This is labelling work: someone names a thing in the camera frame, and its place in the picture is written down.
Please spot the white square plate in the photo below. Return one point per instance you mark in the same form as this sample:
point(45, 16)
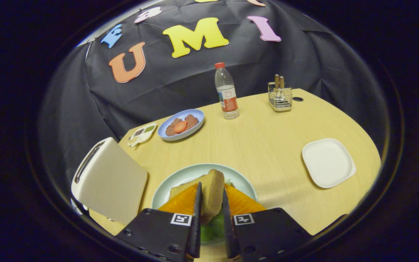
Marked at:
point(327, 162)

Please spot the red tomato slice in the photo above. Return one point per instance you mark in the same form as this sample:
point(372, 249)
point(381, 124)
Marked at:
point(180, 126)

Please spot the light green round plate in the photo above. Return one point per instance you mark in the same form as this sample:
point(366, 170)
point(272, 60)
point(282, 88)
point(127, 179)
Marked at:
point(191, 173)

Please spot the green lettuce leaf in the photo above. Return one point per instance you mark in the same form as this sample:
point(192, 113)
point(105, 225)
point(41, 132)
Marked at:
point(213, 231)

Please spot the blue round plate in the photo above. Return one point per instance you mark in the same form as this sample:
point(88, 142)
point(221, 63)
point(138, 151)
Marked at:
point(198, 116)

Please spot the clear water bottle red cap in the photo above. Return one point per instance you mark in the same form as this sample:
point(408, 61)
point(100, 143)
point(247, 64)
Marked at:
point(227, 98)

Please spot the white toaster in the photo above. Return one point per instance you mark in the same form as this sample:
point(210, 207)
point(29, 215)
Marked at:
point(111, 182)

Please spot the brown bread slice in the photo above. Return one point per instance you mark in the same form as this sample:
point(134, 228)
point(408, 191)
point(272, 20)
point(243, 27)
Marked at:
point(211, 196)

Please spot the black backdrop cloth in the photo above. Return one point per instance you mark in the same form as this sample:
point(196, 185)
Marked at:
point(304, 54)

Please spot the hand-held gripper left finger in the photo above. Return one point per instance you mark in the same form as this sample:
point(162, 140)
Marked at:
point(196, 233)

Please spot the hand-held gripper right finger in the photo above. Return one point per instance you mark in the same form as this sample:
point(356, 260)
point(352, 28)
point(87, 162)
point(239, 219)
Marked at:
point(229, 236)

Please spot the brown meat patty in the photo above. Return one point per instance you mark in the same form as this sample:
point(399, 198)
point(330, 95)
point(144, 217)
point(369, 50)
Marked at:
point(192, 120)
point(170, 130)

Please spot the white seasoning tray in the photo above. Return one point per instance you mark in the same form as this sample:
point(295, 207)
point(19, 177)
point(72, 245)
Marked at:
point(142, 135)

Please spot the black table grommet hole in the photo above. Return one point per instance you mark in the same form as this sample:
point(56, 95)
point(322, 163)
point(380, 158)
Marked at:
point(298, 99)

